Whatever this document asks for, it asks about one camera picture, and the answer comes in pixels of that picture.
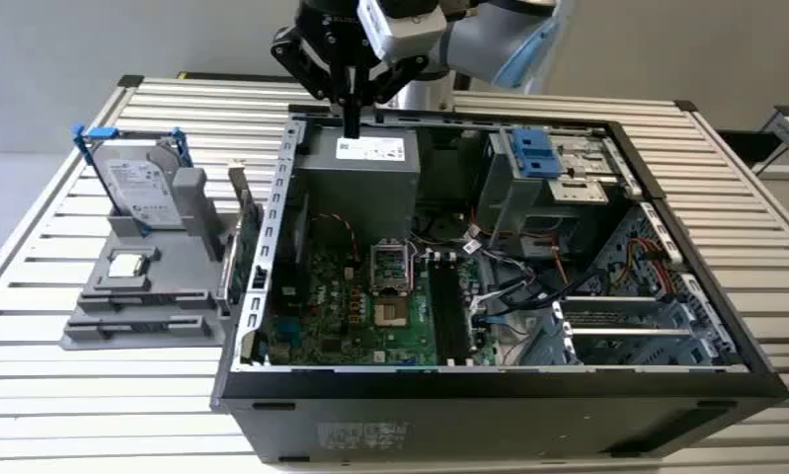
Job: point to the green motherboard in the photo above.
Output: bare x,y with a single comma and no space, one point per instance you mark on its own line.
342,326

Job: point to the black open PC case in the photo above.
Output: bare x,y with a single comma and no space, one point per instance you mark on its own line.
434,424

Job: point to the silver CPU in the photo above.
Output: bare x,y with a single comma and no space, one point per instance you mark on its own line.
126,266

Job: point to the green graphics card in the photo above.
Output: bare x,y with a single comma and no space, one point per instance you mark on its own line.
250,232

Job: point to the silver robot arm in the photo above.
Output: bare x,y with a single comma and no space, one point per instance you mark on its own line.
480,44

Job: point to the grey plastic parts rack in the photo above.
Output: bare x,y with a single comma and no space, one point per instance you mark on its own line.
170,261

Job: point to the grey metal disk bay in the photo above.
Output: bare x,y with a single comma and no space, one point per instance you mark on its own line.
631,332

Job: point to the thin metal locking lever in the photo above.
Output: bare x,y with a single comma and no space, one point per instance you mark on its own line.
414,269

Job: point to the black case fan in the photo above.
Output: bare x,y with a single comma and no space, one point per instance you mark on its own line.
302,232

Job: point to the blue plastic drive bay latch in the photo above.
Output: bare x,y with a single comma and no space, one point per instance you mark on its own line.
532,153

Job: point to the hard disk in blue carrier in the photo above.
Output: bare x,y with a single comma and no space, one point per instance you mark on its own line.
134,187

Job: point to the black RAM slot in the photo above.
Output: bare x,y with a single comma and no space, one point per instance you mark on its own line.
438,316
454,316
446,316

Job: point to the grey power supply unit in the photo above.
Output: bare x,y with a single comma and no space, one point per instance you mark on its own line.
362,197

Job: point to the CPU socket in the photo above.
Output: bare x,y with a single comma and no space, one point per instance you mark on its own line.
392,311

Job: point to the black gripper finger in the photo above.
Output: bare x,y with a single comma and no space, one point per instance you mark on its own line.
304,69
394,81

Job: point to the grey camera with black bracket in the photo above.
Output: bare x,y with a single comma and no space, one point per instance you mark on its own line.
400,29

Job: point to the blue expansion slot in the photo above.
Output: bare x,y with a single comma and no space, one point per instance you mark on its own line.
288,331

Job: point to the grey metal drive cage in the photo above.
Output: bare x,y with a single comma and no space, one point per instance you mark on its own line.
519,207

